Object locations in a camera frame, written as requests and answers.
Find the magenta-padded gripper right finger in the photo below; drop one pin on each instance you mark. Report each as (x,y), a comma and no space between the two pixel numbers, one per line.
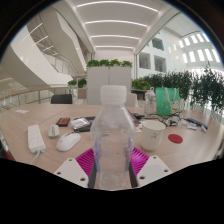
(153,170)

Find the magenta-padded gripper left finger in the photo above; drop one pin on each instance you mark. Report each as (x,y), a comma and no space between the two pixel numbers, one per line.
(71,171)

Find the clear plastic water bottle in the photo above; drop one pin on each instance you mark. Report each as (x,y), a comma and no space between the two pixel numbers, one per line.
(113,140)

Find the white computer mouse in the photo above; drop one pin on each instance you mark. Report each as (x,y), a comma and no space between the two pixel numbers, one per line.
(67,141)

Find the white ceramic cup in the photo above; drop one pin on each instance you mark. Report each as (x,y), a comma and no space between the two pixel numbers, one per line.
(151,135)

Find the flat round red coaster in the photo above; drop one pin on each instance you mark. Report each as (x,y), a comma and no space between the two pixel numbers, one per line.
(175,138)

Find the black notebook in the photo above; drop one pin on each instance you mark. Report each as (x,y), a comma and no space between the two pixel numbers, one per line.
(88,128)

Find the small white card box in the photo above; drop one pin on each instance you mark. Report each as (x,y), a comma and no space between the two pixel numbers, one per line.
(80,123)

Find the white power strip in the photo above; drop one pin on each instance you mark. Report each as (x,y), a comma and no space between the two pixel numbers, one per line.
(35,138)

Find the small red and black box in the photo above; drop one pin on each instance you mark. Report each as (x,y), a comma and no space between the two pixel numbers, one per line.
(63,121)

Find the black power adapter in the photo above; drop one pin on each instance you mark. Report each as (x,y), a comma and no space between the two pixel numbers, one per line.
(138,116)

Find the white labelled packet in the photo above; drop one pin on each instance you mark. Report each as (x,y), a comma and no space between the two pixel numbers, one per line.
(191,126)

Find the clear plastic packet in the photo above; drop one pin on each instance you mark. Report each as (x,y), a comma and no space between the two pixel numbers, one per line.
(203,128)

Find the clear jar with white lid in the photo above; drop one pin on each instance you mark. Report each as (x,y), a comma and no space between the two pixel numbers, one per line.
(150,101)

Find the green tote bag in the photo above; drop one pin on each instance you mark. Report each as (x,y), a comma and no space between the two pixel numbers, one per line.
(165,101)

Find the black chair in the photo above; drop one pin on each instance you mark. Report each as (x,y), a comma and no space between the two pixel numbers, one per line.
(61,99)

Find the white chair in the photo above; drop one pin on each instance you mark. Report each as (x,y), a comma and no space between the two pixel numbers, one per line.
(132,99)

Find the white paper slip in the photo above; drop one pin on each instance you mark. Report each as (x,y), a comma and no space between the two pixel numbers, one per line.
(22,111)

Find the small planter with green plants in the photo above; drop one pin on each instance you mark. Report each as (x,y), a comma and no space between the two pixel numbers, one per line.
(77,83)

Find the glass railing with wooden handrail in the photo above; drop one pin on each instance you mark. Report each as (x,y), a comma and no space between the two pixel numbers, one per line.
(33,90)

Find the white cabinet with plants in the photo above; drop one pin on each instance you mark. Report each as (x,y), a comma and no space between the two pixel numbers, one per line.
(96,83)

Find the row of green plants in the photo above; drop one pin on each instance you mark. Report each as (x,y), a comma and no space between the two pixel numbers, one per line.
(196,88)

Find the ceiling light strips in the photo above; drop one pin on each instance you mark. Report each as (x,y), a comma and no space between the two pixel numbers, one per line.
(115,22)

